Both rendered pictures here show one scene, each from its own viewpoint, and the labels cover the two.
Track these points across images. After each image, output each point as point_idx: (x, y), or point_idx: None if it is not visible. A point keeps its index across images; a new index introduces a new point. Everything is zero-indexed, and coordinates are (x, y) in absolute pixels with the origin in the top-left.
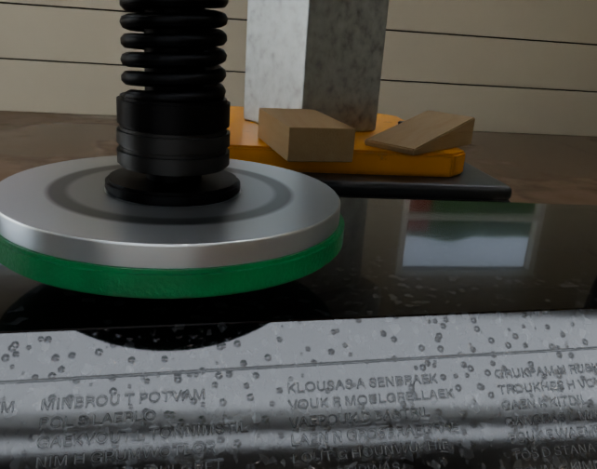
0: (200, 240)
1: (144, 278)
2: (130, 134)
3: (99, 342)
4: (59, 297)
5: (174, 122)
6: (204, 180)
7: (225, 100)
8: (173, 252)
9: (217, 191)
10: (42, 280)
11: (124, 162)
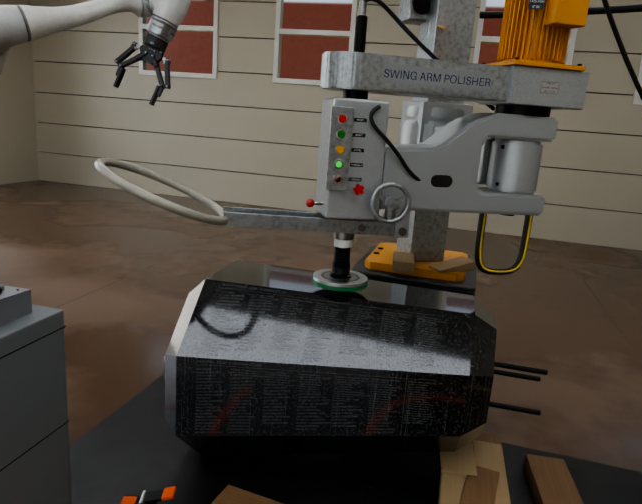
0: (338, 283)
1: (330, 287)
2: (333, 267)
3: (324, 296)
4: (320, 290)
5: (339, 266)
6: (344, 275)
7: (348, 263)
8: (334, 284)
9: (345, 277)
10: (318, 286)
11: (332, 271)
